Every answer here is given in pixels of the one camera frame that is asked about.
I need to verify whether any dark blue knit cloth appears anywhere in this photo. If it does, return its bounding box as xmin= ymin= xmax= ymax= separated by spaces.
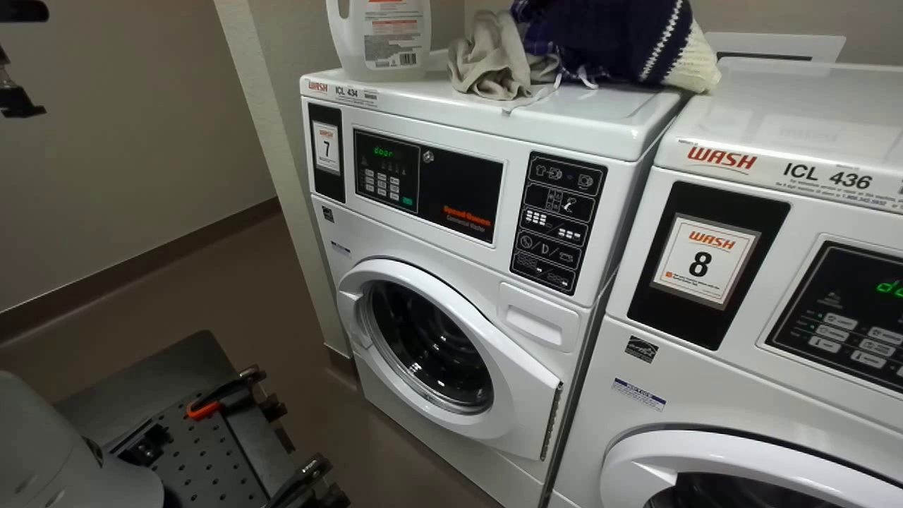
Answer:
xmin=507 ymin=0 xmax=725 ymax=98

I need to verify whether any grey robot base cover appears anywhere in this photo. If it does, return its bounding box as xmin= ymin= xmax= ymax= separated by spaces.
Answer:
xmin=0 ymin=367 xmax=168 ymax=508

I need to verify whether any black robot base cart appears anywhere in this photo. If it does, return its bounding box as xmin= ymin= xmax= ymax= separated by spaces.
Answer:
xmin=54 ymin=329 xmax=353 ymax=508

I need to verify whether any beige cloth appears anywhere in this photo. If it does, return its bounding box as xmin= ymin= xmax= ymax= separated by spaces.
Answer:
xmin=442 ymin=10 xmax=563 ymax=104

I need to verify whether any white washing machine number 7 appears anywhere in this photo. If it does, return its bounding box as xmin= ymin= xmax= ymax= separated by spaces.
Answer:
xmin=295 ymin=62 xmax=696 ymax=508

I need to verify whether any round washer door number 7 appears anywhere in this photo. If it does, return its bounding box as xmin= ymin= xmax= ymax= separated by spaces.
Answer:
xmin=332 ymin=257 xmax=566 ymax=465

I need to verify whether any wash number 7 sign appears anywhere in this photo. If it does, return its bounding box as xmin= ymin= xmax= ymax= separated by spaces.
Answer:
xmin=311 ymin=120 xmax=345 ymax=179

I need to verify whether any translucent white detergent bottle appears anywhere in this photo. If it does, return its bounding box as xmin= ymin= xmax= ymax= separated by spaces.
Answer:
xmin=321 ymin=0 xmax=436 ymax=86

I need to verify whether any wash number 8 sign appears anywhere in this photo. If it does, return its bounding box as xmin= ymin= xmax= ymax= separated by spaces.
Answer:
xmin=648 ymin=213 xmax=765 ymax=314

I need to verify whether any black clamp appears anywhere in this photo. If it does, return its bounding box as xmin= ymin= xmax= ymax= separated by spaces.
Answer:
xmin=268 ymin=451 xmax=339 ymax=508

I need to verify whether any white washing machine number 8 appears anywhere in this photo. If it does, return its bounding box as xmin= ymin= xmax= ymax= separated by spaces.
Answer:
xmin=548 ymin=53 xmax=903 ymax=508

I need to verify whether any round washer door number 8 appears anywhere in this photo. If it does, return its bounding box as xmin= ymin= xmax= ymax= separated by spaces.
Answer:
xmin=596 ymin=426 xmax=903 ymax=508

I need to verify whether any orange handled clamp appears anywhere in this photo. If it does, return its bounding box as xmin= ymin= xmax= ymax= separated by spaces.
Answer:
xmin=181 ymin=365 xmax=270 ymax=424

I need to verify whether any white wall box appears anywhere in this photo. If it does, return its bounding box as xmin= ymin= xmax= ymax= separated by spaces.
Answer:
xmin=701 ymin=28 xmax=848 ymax=79

